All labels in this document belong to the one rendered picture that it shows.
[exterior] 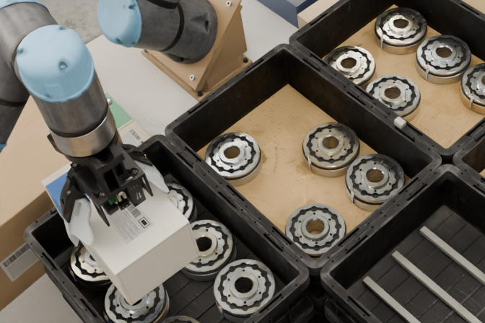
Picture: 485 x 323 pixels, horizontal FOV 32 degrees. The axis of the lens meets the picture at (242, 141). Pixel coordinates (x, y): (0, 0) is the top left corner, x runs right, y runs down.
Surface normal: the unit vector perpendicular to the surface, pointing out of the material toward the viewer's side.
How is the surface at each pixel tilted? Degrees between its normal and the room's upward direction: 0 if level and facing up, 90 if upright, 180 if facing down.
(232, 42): 90
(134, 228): 0
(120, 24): 52
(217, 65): 90
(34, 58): 1
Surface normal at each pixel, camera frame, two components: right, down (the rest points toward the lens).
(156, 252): 0.61, 0.58
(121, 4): -0.67, 0.08
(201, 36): 0.52, 0.31
